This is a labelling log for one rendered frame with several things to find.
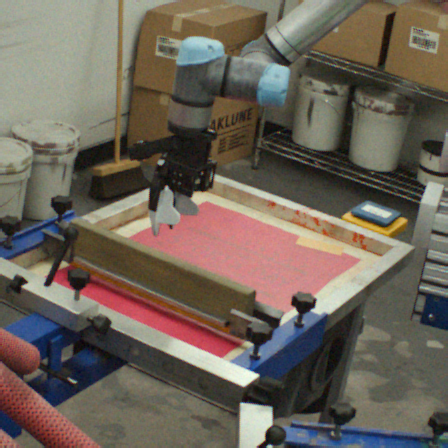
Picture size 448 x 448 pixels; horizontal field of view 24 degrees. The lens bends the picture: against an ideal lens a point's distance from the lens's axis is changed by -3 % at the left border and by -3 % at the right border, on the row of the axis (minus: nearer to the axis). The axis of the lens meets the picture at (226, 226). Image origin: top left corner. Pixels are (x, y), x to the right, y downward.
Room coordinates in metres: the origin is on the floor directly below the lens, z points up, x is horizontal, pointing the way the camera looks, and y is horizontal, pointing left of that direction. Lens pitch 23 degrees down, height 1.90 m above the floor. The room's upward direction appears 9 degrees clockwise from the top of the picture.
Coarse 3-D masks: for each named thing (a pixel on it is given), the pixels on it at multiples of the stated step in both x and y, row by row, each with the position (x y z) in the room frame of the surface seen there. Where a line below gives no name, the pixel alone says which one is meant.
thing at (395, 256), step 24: (144, 192) 2.26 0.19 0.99; (216, 192) 2.41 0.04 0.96; (240, 192) 2.38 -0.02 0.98; (264, 192) 2.38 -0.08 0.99; (96, 216) 2.09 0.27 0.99; (120, 216) 2.14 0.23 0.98; (288, 216) 2.32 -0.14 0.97; (312, 216) 2.29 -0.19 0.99; (360, 240) 2.23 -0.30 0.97; (384, 240) 2.22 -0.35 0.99; (24, 264) 1.85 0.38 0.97; (384, 264) 2.08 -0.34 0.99; (408, 264) 2.18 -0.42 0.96; (360, 288) 1.95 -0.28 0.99; (336, 312) 1.84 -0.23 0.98
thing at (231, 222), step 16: (208, 208) 2.32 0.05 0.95; (224, 208) 2.33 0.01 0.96; (192, 224) 2.21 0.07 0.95; (208, 224) 2.23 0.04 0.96; (224, 224) 2.24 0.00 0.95; (240, 224) 2.26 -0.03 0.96; (256, 224) 2.27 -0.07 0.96; (144, 240) 2.08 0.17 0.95; (160, 240) 2.10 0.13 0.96; (256, 240) 2.18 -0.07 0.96; (64, 272) 1.87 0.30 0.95; (96, 288) 1.83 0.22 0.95; (112, 288) 1.84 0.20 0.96; (112, 304) 1.77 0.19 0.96; (128, 304) 1.79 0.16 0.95; (144, 304) 1.80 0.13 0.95
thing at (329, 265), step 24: (264, 240) 2.19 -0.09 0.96; (288, 240) 2.21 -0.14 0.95; (312, 264) 2.10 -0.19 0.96; (336, 264) 2.12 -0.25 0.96; (288, 288) 1.97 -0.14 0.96; (312, 288) 1.98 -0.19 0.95; (144, 312) 1.77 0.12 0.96; (168, 312) 1.78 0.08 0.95; (192, 336) 1.71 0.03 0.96; (216, 336) 1.72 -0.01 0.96
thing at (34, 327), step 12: (36, 312) 1.54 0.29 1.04; (12, 324) 1.48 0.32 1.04; (24, 324) 1.49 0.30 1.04; (36, 324) 1.50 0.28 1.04; (48, 324) 1.50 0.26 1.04; (60, 324) 1.51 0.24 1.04; (24, 336) 1.45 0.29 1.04; (36, 336) 1.46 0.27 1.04; (48, 336) 1.48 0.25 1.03; (72, 336) 1.54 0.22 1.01
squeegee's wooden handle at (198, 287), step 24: (96, 240) 1.85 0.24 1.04; (120, 240) 1.84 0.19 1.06; (120, 264) 1.83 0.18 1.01; (144, 264) 1.80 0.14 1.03; (168, 264) 1.78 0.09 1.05; (168, 288) 1.77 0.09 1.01; (192, 288) 1.75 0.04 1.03; (216, 288) 1.73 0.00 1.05; (240, 288) 1.72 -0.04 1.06; (216, 312) 1.73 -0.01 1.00
